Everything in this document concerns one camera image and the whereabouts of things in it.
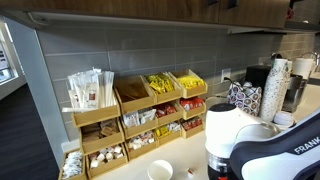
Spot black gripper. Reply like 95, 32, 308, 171
208, 163, 234, 180

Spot single paper cup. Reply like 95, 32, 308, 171
146, 159, 174, 180

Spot stack of cup lids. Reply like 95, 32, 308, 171
272, 110, 296, 127

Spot tall patterned paper cup stack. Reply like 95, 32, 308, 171
259, 57, 292, 122

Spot red packets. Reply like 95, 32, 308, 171
181, 116, 204, 132
179, 96, 206, 112
154, 103, 178, 118

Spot yellow and white packets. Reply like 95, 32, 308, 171
154, 121, 182, 139

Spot white plate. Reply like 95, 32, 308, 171
269, 119, 297, 132

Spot white sachets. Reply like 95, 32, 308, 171
128, 131, 156, 150
61, 150, 84, 179
122, 108, 157, 129

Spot bright yellow packets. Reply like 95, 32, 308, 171
176, 74, 205, 90

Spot black coffee machine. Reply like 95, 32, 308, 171
245, 64, 272, 92

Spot wooden nine-bin condiment rack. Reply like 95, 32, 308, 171
114, 68, 209, 161

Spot yellow-green packets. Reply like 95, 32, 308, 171
145, 73, 176, 95

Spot stainless steel container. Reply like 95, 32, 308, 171
282, 73, 305, 113

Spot white creamer cups pile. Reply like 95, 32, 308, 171
89, 144, 125, 169

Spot brown packets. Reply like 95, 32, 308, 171
81, 119, 120, 143

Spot wooden three-tier rack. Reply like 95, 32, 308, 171
71, 99, 130, 180

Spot small wooden bin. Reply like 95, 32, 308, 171
57, 148, 89, 180

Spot chrome faucet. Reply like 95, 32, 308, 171
300, 51, 320, 67

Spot bundle of wrapped chopsticks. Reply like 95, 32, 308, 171
67, 67, 117, 110

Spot wire coffee pod carousel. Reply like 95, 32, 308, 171
227, 81, 264, 117

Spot white wall outlet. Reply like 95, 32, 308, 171
220, 67, 232, 84

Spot wooden wall cabinet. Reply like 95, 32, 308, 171
0, 0, 292, 30

